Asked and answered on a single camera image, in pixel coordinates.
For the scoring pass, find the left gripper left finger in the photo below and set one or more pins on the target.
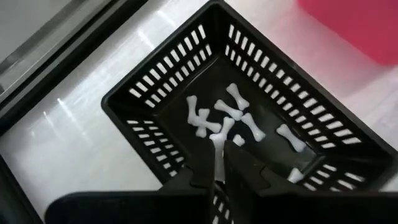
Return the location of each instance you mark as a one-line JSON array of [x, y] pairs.
[[192, 193]]

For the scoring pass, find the pink plastic bin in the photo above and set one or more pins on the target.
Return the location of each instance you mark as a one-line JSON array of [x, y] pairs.
[[357, 25]]

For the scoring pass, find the black slotted basket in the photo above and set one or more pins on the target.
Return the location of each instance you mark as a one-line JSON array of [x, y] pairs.
[[143, 77]]

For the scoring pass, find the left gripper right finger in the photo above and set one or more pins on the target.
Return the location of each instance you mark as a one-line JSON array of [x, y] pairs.
[[248, 193]]

